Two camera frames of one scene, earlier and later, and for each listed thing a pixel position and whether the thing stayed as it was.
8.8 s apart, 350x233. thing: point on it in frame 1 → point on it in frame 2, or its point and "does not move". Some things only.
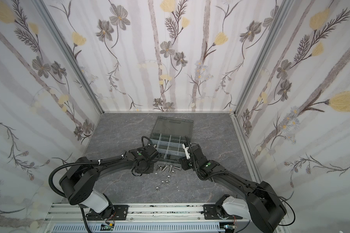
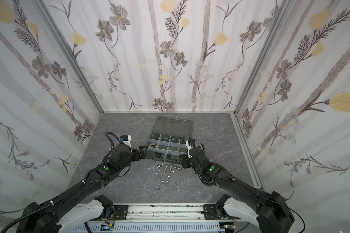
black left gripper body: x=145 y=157 → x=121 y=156
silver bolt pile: x=162 y=168 does not move
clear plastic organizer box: x=168 y=136 does not move
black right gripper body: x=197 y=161 does not move
